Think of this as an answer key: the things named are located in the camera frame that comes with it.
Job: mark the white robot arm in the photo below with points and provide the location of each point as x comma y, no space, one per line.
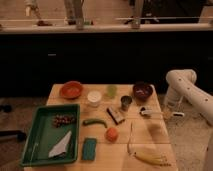
181,84

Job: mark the light green cup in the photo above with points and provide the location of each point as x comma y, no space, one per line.
111,90

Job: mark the white round container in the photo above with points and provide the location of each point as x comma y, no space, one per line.
94,98

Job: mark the small metal cup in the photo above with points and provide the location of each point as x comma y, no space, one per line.
126,102

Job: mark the dark rectangular block eraser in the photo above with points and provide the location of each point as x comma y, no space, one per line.
115,115

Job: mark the dark brown bowl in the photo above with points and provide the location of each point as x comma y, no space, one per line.
142,91

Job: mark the orange bowl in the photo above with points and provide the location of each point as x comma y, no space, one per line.
71,90

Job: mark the metal knife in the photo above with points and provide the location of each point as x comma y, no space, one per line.
129,140

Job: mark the orange fruit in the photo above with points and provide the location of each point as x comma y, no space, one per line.
111,134

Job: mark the bunch of red grapes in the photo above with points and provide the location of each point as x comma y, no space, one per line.
61,120

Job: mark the green sponge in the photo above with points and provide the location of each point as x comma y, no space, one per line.
89,149

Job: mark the green plastic tray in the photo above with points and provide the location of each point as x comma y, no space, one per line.
43,136

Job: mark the yellow banana bunch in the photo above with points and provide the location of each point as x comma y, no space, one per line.
151,158

